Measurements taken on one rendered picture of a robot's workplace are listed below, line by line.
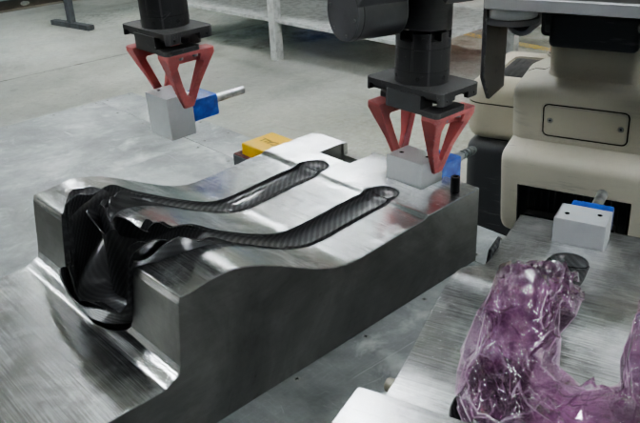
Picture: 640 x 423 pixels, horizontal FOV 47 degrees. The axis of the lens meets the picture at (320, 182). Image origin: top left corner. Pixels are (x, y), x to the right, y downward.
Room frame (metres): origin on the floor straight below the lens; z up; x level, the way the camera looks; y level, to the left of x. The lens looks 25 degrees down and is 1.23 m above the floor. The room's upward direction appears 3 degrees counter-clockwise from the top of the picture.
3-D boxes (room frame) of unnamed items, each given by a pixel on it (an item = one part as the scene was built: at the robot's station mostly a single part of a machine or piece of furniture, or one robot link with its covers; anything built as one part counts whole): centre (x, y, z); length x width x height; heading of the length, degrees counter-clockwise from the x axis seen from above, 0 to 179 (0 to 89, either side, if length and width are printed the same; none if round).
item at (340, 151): (0.82, -0.04, 0.87); 0.05 x 0.05 x 0.04; 42
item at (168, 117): (0.90, 0.15, 0.94); 0.13 x 0.05 x 0.05; 132
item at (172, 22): (0.88, 0.17, 1.06); 0.10 x 0.07 x 0.07; 42
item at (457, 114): (0.73, -0.12, 0.95); 0.07 x 0.07 x 0.09; 42
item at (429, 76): (0.74, -0.11, 1.02); 0.10 x 0.07 x 0.07; 42
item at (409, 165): (0.77, -0.14, 0.89); 0.13 x 0.05 x 0.05; 132
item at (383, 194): (0.64, 0.08, 0.92); 0.35 x 0.16 x 0.09; 132
